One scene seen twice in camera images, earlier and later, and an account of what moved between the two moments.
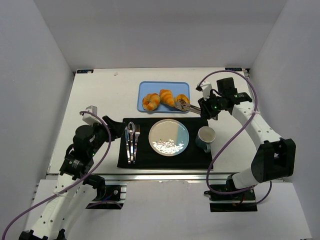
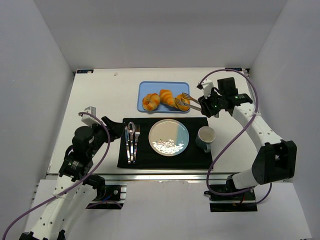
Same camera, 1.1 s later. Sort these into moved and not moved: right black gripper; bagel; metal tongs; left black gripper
Moved: metal tongs
Not moved: bagel; left black gripper; right black gripper
